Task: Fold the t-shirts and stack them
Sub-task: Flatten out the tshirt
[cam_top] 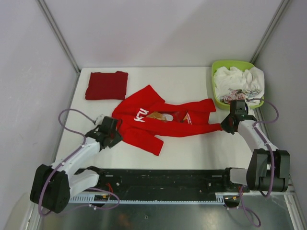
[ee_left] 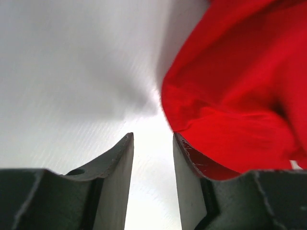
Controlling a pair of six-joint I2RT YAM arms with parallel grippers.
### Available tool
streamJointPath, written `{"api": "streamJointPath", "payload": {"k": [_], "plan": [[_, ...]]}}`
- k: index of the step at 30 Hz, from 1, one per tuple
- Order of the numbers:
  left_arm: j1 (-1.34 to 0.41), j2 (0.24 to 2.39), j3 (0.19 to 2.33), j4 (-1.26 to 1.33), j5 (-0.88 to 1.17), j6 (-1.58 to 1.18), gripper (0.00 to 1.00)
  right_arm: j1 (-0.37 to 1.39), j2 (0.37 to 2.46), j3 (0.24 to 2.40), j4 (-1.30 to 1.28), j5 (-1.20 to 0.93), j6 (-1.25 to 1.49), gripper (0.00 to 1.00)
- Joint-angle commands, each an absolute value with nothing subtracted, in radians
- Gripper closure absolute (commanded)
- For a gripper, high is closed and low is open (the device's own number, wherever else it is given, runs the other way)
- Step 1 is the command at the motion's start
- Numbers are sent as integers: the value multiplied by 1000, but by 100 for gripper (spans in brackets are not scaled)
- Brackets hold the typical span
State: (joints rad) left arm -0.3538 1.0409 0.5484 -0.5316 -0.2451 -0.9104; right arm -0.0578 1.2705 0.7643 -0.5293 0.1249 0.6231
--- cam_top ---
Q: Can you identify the bright red kungfu t-shirt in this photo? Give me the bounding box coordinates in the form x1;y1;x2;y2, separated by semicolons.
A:
112;85;221;156

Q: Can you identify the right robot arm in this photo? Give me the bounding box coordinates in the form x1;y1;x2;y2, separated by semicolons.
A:
221;100;290;197

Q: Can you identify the purple cable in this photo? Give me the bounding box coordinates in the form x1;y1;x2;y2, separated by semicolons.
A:
238;98;280;227
38;109;120;216

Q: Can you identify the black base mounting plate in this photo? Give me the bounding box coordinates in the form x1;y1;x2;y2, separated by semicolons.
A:
76;168;250;201

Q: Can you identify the folded dark red shirt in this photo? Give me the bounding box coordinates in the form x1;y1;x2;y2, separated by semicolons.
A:
85;71;129;100

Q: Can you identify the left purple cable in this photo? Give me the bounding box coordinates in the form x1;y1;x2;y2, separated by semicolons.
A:
38;109;120;216

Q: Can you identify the white printed t-shirt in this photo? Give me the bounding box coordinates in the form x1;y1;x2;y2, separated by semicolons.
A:
213;67;265;108

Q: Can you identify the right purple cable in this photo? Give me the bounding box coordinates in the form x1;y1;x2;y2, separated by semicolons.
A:
238;98;280;227

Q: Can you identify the green plastic basket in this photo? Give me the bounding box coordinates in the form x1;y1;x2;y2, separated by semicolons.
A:
212;60;265;110

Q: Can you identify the white cable duct rail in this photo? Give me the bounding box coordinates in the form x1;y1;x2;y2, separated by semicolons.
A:
69;193;239;205

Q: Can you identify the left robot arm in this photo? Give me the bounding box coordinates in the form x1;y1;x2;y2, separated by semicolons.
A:
30;116;122;213

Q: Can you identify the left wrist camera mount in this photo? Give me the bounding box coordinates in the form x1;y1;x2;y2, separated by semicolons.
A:
94;115;105;125

